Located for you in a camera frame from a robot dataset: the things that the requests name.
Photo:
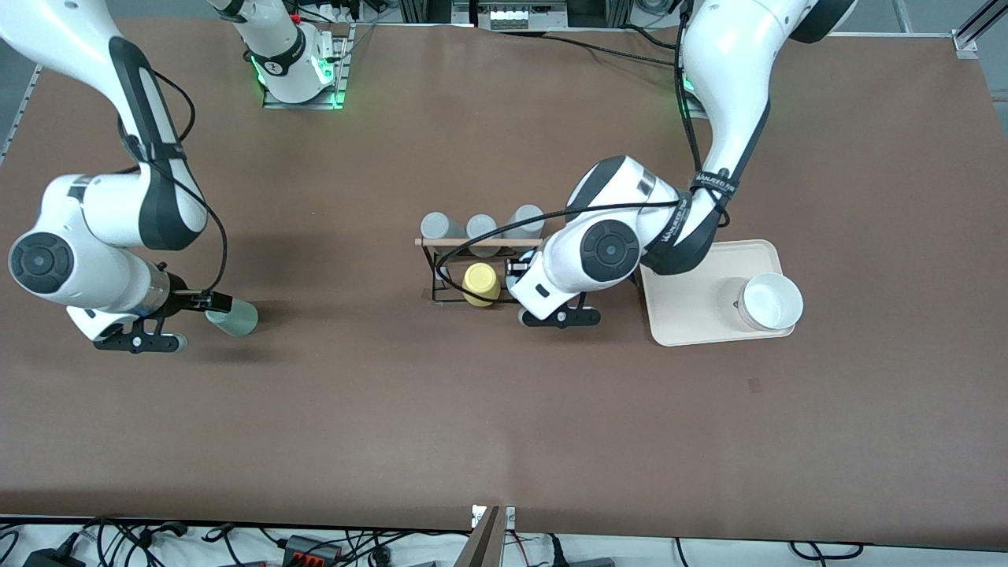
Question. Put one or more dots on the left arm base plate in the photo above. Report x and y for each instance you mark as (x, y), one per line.
(693, 109)

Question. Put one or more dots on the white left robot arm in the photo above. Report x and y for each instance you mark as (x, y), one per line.
(732, 79)

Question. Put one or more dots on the black right camera bracket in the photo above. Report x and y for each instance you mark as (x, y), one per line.
(134, 343)

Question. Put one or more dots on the yellow cup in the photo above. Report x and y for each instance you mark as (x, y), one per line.
(481, 283)

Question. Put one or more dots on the black power adapter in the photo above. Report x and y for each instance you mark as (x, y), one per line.
(55, 559)

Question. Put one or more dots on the white power strip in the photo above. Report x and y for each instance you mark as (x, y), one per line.
(524, 16)

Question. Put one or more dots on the pale grey-blue cup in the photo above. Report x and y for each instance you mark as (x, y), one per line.
(442, 226)
(525, 219)
(481, 226)

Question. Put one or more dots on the mint green cup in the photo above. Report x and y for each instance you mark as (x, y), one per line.
(236, 317)

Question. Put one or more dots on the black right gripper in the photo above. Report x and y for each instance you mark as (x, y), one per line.
(177, 289)

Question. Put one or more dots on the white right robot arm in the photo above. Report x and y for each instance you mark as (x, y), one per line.
(94, 205)

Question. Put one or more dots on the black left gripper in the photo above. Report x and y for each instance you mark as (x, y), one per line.
(520, 276)

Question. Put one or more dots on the small white bracket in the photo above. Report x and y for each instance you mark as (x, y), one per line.
(509, 516)

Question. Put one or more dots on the black left camera bracket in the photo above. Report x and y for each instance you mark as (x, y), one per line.
(567, 317)

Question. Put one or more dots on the beige plastic tray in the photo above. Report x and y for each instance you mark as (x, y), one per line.
(693, 315)

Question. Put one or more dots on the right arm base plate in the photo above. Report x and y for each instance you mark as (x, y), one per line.
(343, 79)

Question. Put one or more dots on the black camera bracket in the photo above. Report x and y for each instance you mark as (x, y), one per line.
(567, 317)
(134, 343)

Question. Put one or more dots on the aluminium table edge rail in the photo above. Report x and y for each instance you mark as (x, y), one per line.
(24, 102)

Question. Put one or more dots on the black box orange connectors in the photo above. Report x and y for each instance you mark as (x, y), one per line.
(311, 547)

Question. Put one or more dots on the white bowl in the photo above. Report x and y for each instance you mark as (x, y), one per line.
(772, 303)

